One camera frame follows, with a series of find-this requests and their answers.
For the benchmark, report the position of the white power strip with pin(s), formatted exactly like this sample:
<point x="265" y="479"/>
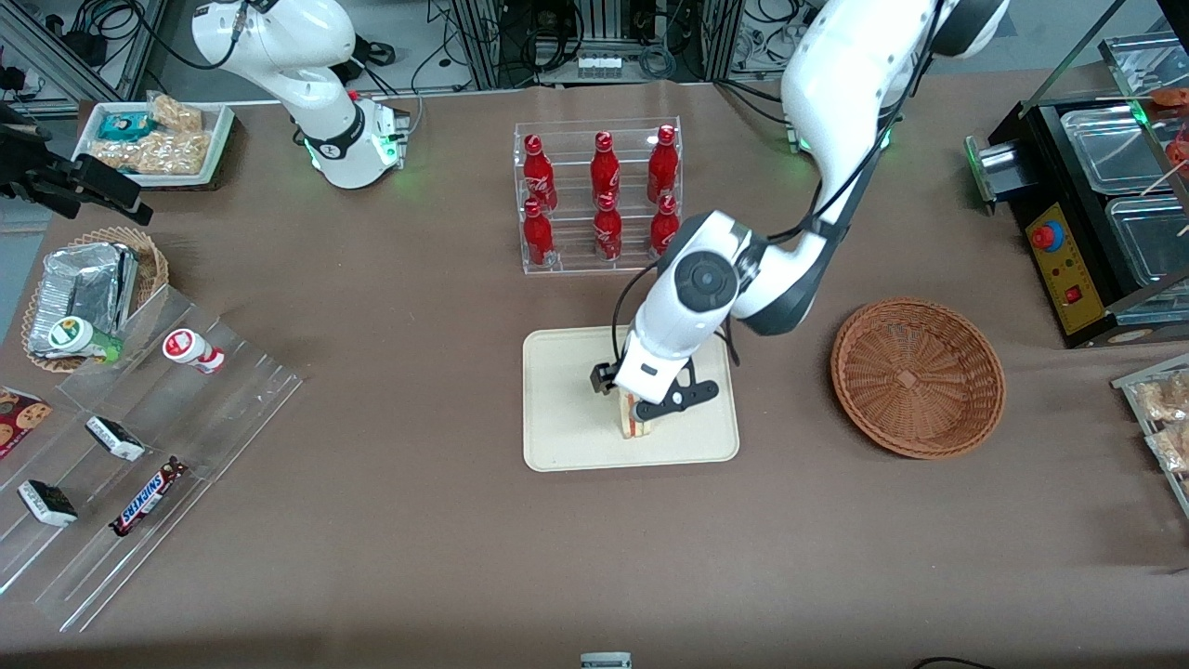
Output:
<point x="598" y="67"/>

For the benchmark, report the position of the grey tray with bread packets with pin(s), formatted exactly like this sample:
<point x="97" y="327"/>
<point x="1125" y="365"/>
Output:
<point x="1129" y="390"/>

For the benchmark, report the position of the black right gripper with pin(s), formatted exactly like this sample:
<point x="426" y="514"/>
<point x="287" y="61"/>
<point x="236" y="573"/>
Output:
<point x="37" y="177"/>

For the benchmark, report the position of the large clear peanut snack bag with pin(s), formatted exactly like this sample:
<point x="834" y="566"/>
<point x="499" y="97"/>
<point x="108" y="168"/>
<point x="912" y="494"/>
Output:
<point x="158" y="153"/>

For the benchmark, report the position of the silver foil packet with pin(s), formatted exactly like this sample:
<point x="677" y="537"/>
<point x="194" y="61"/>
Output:
<point x="84" y="288"/>

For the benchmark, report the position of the red cola bottle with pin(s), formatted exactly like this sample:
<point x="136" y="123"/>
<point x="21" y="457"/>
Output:
<point x="605" y="167"/>
<point x="660" y="228"/>
<point x="538" y="237"/>
<point x="607" y="232"/>
<point x="662" y="167"/>
<point x="538" y="177"/>

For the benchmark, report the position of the green cap yogurt bottle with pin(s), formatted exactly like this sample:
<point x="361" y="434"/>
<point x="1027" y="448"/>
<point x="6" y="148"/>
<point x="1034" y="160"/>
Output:
<point x="79" y="336"/>

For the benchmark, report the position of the brown snickers bar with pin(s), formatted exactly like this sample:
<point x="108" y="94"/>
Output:
<point x="149" y="497"/>

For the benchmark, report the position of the black food warmer machine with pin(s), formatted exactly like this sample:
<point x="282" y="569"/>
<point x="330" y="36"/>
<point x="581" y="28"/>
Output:
<point x="1068" y="269"/>

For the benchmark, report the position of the teal snack packet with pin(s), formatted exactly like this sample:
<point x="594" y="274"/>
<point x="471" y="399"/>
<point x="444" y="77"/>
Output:
<point x="125" y="125"/>

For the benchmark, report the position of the large brown wicker basket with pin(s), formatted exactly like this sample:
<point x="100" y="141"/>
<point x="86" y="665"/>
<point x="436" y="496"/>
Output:
<point x="915" y="376"/>

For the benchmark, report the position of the clear acrylic stepped shelf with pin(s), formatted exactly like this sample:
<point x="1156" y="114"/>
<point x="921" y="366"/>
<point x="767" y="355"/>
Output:
<point x="186" y="418"/>

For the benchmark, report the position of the small tan wicker basket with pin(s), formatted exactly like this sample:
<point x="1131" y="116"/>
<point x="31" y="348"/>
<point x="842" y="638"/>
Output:
<point x="153" y="265"/>

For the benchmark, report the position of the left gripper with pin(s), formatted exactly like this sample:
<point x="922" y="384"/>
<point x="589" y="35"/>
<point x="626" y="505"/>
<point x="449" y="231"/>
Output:
<point x="604" y="377"/>

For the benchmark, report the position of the red cap yogurt bottle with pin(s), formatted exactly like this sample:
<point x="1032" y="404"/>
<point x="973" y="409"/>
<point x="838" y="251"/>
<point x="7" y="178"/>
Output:
<point x="190" y="348"/>

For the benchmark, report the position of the triangular sandwich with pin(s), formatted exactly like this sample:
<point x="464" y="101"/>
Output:
<point x="633" y="427"/>

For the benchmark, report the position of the red sausage skewer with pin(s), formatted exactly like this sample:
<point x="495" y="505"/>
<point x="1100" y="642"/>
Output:
<point x="1172" y="97"/>
<point x="1180" y="149"/>

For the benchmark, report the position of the clear wrapped bread packet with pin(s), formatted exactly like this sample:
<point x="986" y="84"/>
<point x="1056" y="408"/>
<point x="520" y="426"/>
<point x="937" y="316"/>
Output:
<point x="1172" y="448"/>
<point x="1166" y="398"/>

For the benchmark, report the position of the clear acrylic bottle rack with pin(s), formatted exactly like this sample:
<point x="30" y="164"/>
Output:
<point x="571" y="265"/>

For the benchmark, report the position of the black white snack bar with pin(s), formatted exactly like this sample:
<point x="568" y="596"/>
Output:
<point x="116" y="439"/>
<point x="48" y="503"/>

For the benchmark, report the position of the white rectangular snack tray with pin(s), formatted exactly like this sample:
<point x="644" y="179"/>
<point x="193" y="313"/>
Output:
<point x="218" y="125"/>

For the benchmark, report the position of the small clear peanut snack bag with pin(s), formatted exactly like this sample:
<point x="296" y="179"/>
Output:
<point x="176" y="113"/>

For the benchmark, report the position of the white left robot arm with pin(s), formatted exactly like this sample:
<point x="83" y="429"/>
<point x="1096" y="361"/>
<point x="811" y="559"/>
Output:
<point x="836" y="102"/>

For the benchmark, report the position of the beige rectangular tray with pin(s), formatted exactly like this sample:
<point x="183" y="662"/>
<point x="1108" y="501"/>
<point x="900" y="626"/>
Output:
<point x="567" y="418"/>

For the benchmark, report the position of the red cookie packet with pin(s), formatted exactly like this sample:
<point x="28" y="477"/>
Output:
<point x="19" y="418"/>

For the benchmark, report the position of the white grey box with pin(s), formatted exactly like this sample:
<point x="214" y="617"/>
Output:
<point x="606" y="661"/>

